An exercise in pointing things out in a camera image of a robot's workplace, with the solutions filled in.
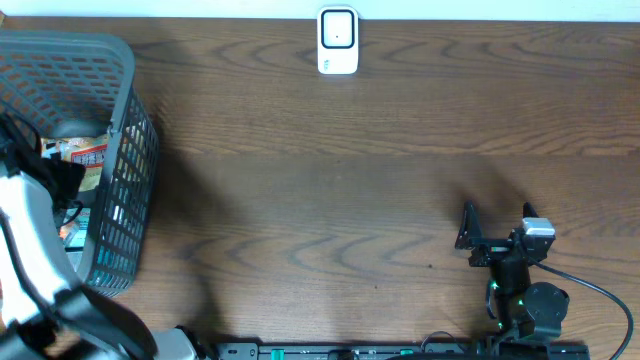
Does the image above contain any yellow snack bag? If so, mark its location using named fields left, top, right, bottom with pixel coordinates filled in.
left=41, top=134, right=109, bottom=192

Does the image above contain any mint green snack packet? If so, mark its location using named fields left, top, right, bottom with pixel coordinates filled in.
left=56, top=208, right=91, bottom=249

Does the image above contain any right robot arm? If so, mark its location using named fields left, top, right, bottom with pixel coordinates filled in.
left=455, top=201, right=569, bottom=343

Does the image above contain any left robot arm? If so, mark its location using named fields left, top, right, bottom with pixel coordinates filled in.
left=1, top=115, right=218, bottom=359

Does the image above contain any white barcode scanner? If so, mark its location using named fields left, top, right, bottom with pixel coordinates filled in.
left=317, top=6, right=359, bottom=75

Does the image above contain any grey plastic basket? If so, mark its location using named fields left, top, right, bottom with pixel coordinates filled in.
left=1, top=30, right=159, bottom=297

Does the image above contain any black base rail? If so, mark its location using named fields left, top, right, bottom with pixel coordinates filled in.
left=213, top=341, right=590, bottom=360

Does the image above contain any right black cable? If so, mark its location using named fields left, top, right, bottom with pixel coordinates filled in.
left=529, top=257, right=635, bottom=360

